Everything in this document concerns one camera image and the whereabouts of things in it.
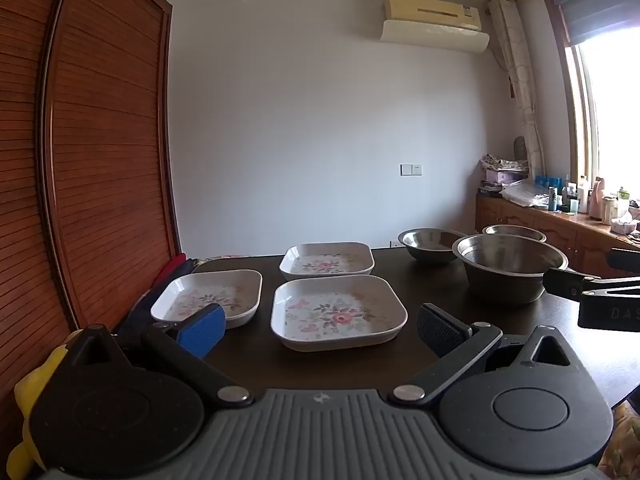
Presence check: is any clear plastic bag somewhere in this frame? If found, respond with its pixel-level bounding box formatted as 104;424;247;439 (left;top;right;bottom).
500;180;551;208

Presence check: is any wooden slatted wardrobe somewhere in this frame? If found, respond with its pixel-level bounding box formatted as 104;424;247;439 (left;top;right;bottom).
0;0;183;436

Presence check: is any pink kettle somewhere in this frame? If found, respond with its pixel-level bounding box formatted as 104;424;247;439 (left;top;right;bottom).
590;176;606;221

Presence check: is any large steel bowl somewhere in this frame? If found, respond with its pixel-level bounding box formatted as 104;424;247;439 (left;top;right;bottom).
452;234;571;307

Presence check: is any yellow plush toy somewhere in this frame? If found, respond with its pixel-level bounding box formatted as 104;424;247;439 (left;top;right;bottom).
0;330;83;480

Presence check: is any low wooden cabinet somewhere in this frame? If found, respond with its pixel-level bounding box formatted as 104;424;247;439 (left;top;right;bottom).
475;195;640;281

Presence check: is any red cloth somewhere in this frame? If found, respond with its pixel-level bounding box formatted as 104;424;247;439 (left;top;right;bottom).
150;254;187;291

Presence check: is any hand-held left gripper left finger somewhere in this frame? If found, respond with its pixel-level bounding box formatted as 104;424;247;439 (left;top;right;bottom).
50;304;255;407

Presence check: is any grey roller blind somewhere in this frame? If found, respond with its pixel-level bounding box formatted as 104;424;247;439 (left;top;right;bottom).
557;0;640;46

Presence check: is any dark blue cloth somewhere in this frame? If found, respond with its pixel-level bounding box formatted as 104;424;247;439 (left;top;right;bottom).
117;257;201;341

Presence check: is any wall air conditioner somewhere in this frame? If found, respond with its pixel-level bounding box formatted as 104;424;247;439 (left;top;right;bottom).
381;0;490;54

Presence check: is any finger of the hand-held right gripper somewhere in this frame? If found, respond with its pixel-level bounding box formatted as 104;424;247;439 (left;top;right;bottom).
542;268;640;302
607;248;640;275

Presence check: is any patterned beige curtain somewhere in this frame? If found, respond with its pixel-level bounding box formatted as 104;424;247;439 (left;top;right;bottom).
489;0;546;181

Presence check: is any floral cloth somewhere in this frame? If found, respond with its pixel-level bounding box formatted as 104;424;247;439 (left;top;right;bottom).
597;400;640;480

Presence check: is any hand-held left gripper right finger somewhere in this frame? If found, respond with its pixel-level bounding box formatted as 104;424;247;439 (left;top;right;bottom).
390;303;586;406

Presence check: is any white floral square plate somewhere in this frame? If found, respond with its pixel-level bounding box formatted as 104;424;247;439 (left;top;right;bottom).
279;242;376;282
270;275;408;352
150;269;263;330

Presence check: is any stack of newspapers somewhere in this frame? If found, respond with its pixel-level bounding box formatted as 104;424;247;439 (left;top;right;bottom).
480;154;530;173

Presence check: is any window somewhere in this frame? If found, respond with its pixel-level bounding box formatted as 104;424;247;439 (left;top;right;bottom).
565;25;640;196

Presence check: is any purple box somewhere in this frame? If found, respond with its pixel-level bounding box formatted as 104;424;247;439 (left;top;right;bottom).
486;169;526;186

